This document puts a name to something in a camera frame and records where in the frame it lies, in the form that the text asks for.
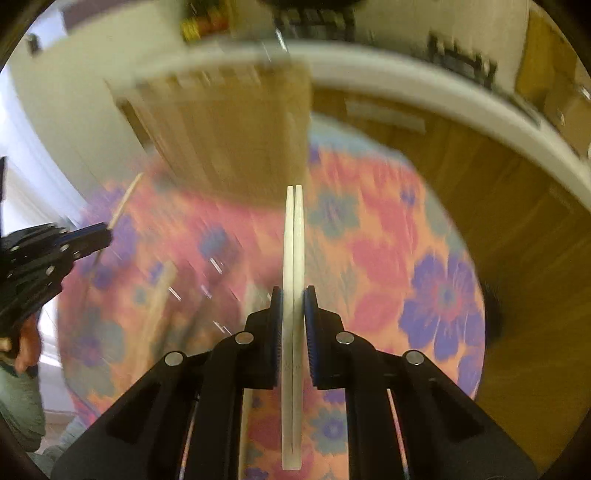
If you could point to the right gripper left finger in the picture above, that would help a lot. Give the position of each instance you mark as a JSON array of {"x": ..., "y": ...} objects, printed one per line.
[{"x": 183, "y": 417}]

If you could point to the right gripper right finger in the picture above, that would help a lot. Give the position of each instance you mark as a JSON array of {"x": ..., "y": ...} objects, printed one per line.
[{"x": 406, "y": 418}]

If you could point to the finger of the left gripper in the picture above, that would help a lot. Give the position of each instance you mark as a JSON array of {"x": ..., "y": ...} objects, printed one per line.
[{"x": 85, "y": 241}]

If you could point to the wooden chopstick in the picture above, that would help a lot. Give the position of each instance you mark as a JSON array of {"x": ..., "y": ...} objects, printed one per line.
[
  {"x": 156, "y": 321},
  {"x": 123, "y": 202}
]

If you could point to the pale joined chopstick pair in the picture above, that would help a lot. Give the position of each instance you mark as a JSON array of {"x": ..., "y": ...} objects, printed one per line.
[{"x": 292, "y": 331}]

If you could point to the person left hand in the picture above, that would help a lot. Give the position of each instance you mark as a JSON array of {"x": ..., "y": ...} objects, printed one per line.
[{"x": 30, "y": 346}]

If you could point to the floral tablecloth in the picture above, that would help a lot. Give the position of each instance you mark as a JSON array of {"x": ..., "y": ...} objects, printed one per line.
[{"x": 87, "y": 338}]

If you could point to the beige plastic utensil basket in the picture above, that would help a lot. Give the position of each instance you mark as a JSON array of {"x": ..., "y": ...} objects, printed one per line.
[{"x": 238, "y": 130}]

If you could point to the dark soy sauce bottle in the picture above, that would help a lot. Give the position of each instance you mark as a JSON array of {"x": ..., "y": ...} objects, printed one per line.
[{"x": 195, "y": 22}]

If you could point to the white countertop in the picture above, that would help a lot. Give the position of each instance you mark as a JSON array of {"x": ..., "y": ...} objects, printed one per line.
[{"x": 394, "y": 76}]

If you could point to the black gas stove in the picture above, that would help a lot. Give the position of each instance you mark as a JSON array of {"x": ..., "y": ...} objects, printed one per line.
[{"x": 481, "y": 41}]

